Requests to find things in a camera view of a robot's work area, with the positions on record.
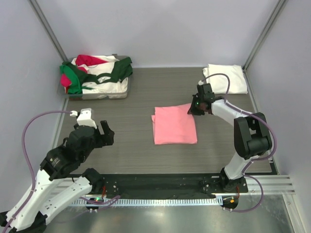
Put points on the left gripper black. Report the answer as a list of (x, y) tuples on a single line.
[(101, 135)]

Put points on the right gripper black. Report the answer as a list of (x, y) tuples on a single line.
[(195, 108)]

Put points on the pink t shirt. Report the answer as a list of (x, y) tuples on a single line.
[(173, 125)]

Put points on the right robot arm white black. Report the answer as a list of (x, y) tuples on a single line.
[(251, 137)]

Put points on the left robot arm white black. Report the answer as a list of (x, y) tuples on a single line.
[(36, 209)]

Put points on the folded white t shirt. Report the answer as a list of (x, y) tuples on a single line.
[(219, 83)]

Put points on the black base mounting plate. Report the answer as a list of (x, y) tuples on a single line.
[(166, 186)]

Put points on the white t shirt in bin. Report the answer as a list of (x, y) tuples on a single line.
[(91, 90)]

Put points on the bright green t shirt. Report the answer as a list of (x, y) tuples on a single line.
[(70, 78)]

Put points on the clear plastic bin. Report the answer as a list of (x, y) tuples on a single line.
[(90, 77)]

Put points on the dark green t shirt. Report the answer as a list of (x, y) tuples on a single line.
[(120, 70)]

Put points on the red t shirt in bin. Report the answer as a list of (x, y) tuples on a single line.
[(81, 60)]

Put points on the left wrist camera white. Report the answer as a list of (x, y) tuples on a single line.
[(84, 117)]

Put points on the slotted cable duct strip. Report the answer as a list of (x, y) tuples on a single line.
[(150, 203)]

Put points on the right aluminium frame post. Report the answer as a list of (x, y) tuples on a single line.
[(265, 32)]

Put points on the aluminium frame post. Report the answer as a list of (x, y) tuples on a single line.
[(265, 32), (48, 29)]

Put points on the left aluminium frame post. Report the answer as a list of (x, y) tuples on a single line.
[(48, 29)]

